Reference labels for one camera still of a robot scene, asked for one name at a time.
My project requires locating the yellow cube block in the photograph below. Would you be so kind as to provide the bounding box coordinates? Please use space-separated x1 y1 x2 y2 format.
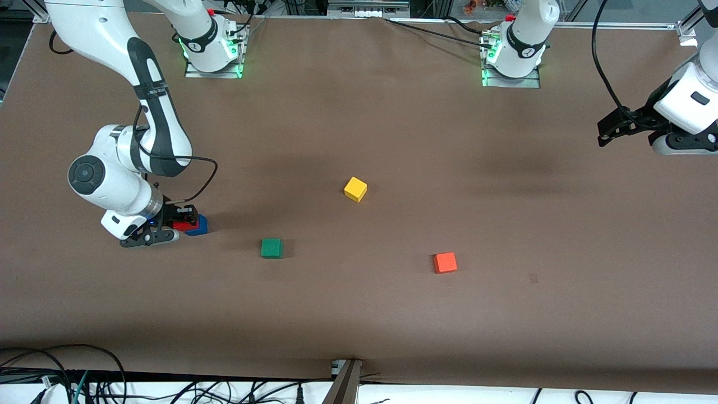
343 176 368 203

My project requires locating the orange cube block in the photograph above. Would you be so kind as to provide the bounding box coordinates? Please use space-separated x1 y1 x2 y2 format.
432 252 458 275

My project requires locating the green floor cable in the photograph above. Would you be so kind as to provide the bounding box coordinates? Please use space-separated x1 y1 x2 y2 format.
72 370 90 404

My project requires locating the grey metal post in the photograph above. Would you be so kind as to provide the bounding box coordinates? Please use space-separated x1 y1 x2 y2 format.
323 359 363 404

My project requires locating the brown table cover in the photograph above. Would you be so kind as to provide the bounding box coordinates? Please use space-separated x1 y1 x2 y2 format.
0 11 718 393

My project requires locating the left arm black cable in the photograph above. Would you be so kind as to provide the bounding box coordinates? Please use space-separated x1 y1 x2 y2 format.
591 0 640 116

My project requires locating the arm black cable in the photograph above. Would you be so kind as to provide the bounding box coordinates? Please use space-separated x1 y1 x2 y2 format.
49 31 219 204
591 0 640 116

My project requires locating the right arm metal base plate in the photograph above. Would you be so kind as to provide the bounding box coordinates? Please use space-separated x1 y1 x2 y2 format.
185 25 246 79

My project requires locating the long black table cable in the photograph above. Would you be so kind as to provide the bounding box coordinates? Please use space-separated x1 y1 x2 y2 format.
384 18 494 50

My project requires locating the short black table cable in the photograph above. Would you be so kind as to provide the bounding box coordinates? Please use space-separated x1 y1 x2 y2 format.
443 16 495 35

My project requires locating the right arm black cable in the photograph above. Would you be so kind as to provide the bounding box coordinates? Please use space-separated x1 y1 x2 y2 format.
49 31 219 204

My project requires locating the black looped floor cable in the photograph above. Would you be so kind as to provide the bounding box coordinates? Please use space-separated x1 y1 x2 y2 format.
0 343 127 404

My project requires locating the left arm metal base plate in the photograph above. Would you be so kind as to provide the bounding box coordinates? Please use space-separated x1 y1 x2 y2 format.
481 34 542 89

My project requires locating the black cable bundle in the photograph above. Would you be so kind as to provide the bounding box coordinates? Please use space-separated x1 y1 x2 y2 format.
90 379 337 404

